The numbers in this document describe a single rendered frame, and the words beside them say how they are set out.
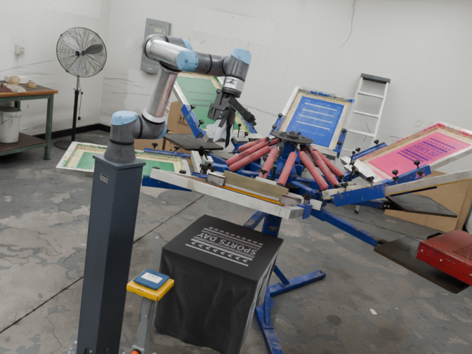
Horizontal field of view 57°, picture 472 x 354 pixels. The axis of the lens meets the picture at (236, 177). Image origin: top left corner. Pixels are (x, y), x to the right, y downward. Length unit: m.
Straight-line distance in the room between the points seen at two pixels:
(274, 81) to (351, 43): 1.15
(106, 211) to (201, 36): 4.84
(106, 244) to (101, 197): 0.24
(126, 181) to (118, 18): 5.45
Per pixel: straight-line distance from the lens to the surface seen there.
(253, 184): 2.25
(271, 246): 2.13
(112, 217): 2.21
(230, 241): 2.08
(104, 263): 2.32
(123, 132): 2.12
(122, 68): 7.38
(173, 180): 1.74
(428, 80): 6.21
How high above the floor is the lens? 1.85
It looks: 17 degrees down
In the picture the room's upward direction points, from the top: 11 degrees clockwise
